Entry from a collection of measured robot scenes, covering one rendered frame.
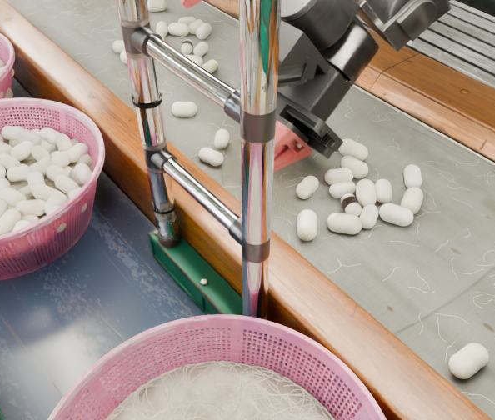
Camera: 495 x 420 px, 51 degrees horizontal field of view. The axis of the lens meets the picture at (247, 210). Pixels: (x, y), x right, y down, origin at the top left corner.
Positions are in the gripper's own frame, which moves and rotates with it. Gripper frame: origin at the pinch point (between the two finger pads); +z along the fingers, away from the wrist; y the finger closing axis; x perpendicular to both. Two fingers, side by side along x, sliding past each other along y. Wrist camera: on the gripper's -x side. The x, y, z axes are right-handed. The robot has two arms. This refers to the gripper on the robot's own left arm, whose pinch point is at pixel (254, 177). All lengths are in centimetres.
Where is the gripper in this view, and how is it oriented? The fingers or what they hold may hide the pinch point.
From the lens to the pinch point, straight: 59.8
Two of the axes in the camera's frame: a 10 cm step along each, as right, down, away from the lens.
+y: 6.4, 5.4, -5.5
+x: 5.0, 2.5, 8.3
